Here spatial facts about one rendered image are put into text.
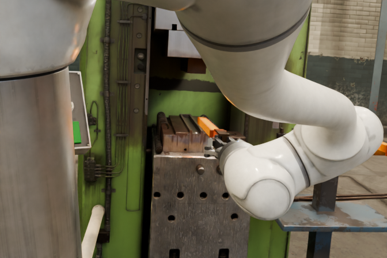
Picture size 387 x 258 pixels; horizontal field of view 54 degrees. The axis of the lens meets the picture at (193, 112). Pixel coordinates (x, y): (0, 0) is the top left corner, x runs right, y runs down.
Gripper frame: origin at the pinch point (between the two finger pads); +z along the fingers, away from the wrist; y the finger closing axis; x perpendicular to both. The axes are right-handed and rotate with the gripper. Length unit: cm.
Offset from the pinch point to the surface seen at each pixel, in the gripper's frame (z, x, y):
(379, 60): 600, 31, 428
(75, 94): 36, 6, -44
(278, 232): 58, -55, 42
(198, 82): 92, 8, 6
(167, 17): 45, 34, -13
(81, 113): 33, -1, -41
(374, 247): 142, -108, 149
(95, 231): 35, -43, -35
